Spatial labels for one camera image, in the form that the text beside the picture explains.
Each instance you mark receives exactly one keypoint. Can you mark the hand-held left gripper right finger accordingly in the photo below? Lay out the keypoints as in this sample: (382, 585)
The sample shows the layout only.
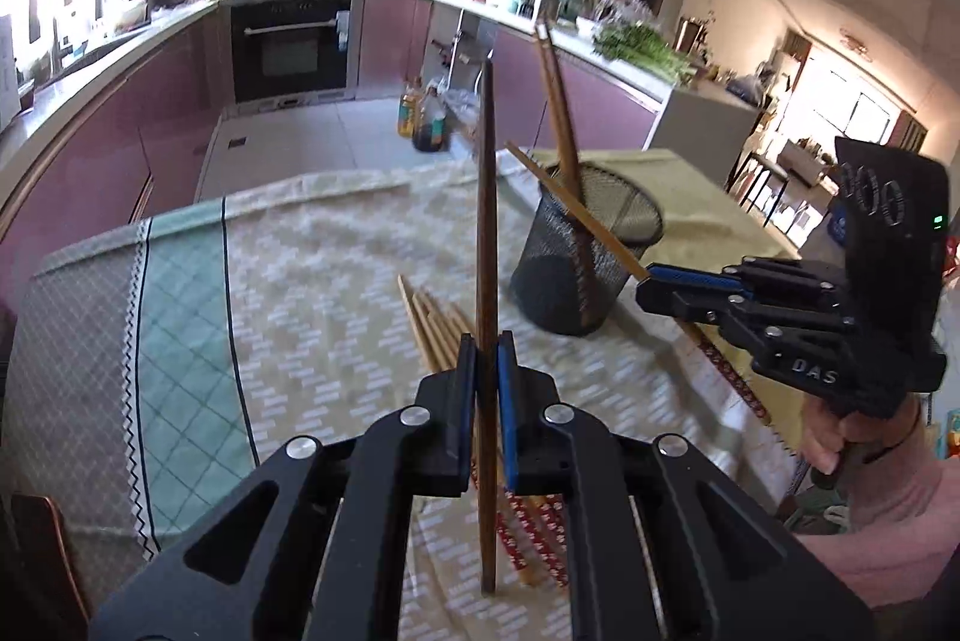
(505, 416)

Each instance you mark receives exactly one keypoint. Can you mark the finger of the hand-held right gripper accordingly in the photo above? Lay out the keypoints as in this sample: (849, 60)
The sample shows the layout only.
(697, 278)
(675, 302)

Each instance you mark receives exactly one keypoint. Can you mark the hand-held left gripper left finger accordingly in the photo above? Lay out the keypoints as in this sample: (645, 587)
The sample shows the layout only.
(466, 403)

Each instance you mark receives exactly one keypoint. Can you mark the bunch of wooden chopsticks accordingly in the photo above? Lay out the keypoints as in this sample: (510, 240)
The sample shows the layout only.
(435, 334)

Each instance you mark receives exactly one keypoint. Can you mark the black mesh holder cup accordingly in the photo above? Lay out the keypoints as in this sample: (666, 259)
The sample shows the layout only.
(551, 285)

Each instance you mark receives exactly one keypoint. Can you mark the dark brown wooden chopstick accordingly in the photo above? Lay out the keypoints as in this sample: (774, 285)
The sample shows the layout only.
(486, 199)

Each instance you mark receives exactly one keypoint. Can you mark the person's right forearm pink sleeve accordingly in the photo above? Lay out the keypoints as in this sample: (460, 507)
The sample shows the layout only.
(900, 521)

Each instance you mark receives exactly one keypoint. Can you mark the person's right hand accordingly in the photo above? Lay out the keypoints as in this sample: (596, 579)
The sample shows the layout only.
(821, 435)

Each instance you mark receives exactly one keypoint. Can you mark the plain yellow-green cloth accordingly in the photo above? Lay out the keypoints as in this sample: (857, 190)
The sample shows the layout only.
(712, 199)

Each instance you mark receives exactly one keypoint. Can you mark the dark wooden stool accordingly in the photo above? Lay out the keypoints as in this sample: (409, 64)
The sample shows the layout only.
(765, 169)

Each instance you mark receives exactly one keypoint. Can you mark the white counter side panel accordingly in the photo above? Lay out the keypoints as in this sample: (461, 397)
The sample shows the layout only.
(705, 139)

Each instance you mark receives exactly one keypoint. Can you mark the patterned beige green tablecloth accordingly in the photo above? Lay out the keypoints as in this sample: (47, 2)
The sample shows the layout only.
(300, 311)

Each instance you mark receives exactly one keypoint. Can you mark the bunch of green vegetables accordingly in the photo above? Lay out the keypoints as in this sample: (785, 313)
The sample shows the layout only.
(645, 49)

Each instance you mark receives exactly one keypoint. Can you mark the ceiling lamp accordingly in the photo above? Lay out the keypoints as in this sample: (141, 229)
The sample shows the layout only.
(856, 45)

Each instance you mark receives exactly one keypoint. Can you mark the dark oil bottle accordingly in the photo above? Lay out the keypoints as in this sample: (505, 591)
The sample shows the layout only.
(431, 124)

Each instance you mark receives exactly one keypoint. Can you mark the clear plastic bag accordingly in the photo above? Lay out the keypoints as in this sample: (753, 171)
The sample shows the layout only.
(463, 109)

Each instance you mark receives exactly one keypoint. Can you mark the purple base cabinet run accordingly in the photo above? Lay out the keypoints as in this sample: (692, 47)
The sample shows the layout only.
(390, 34)
(112, 124)

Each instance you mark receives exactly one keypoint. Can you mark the black built-in oven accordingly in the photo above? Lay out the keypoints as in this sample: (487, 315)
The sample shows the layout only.
(289, 56)

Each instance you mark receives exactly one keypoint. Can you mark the brown wooden chair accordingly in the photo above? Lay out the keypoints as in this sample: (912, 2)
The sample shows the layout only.
(45, 551)

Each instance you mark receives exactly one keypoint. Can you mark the white countertop appliance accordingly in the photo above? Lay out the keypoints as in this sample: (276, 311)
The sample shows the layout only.
(7, 71)

